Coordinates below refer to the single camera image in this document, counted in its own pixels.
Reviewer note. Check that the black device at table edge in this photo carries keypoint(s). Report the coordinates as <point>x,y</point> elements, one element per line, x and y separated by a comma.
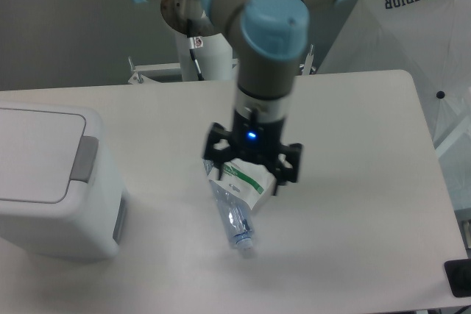
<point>458,276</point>

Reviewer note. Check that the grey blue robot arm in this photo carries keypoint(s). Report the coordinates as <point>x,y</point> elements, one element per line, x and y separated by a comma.
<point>269,37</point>

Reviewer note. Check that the white metal frame bracket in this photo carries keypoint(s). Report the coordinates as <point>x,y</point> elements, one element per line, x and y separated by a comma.
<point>172,72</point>

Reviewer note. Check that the crushed clear plastic bottle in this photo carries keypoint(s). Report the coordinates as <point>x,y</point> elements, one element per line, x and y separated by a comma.
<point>234,212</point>

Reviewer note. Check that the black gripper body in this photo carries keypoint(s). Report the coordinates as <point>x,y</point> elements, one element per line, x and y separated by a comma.
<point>256,142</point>

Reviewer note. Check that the white push-button trash can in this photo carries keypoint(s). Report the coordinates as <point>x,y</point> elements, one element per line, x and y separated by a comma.
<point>61,192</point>

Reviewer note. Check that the white superior umbrella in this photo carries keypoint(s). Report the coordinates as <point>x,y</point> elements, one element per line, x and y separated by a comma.
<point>430,39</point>

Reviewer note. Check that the white green plastic pouch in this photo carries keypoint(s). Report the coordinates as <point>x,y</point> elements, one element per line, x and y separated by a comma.
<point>251,183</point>

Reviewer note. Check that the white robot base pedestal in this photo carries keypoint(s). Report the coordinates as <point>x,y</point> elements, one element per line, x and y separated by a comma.
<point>203,52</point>

